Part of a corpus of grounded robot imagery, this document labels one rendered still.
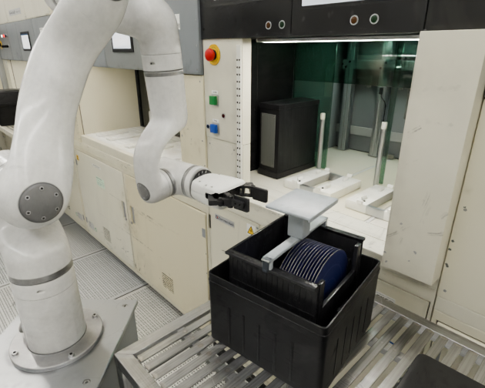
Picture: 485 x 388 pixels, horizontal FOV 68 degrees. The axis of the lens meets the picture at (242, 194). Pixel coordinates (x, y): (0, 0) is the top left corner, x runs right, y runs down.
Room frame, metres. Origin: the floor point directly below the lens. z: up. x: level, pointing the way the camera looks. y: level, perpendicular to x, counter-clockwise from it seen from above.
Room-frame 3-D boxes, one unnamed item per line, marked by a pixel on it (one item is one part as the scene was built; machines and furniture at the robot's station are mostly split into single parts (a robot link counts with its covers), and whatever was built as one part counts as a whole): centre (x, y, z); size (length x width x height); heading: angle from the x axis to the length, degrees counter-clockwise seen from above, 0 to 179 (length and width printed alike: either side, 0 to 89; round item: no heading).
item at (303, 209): (0.67, -0.12, 0.93); 0.24 x 0.20 x 0.32; 142
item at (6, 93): (3.02, 1.90, 0.93); 0.30 x 0.28 x 0.26; 40
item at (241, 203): (0.72, 0.02, 1.06); 0.07 x 0.03 x 0.03; 52
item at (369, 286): (0.67, -0.12, 0.85); 0.28 x 0.28 x 0.17; 52
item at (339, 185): (1.31, -0.31, 0.89); 0.22 x 0.21 x 0.04; 133
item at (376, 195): (1.12, -0.49, 0.89); 0.22 x 0.21 x 0.04; 133
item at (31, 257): (0.66, 0.44, 1.07); 0.19 x 0.12 x 0.24; 46
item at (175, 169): (0.90, 0.18, 1.06); 0.13 x 0.09 x 0.08; 52
